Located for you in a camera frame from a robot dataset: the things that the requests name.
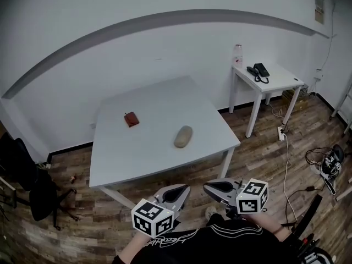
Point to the black stand bar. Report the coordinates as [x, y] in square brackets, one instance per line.
[312, 212]

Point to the black red equipment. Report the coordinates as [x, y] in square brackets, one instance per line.
[313, 250]

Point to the clear plastic bottle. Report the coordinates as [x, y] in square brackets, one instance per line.
[238, 55]

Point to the wooden strip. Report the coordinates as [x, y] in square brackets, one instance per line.
[343, 197]

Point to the white wall socket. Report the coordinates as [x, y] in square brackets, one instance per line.
[319, 74]

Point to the beige fabric pouch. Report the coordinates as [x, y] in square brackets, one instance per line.
[182, 137]

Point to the black office chair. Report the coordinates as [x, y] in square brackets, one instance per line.
[38, 191]

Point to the person's right forearm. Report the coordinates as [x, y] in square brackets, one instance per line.
[276, 230]

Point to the person's white shoe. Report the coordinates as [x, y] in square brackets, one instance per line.
[210, 212]

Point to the person's black shirt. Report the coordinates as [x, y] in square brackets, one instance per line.
[220, 246]

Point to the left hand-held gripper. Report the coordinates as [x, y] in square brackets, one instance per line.
[152, 219]

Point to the paper wall poster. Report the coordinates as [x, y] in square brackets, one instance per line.
[319, 8]

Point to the large white table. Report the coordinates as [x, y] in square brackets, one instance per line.
[154, 153]

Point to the cardboard box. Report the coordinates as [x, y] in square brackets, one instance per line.
[301, 99]

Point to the white power strip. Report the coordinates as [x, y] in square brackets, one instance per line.
[281, 133]

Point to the small white side table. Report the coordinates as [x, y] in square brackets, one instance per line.
[277, 77]

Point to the spare gripper device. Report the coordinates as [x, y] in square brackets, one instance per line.
[331, 165]

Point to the person's left forearm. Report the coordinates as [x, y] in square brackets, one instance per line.
[134, 246]

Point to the red leather wallet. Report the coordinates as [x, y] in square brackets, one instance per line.
[132, 119]

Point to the small brown floor object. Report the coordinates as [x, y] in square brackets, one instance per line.
[72, 178]

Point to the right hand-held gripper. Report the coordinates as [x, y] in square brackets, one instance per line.
[248, 205]

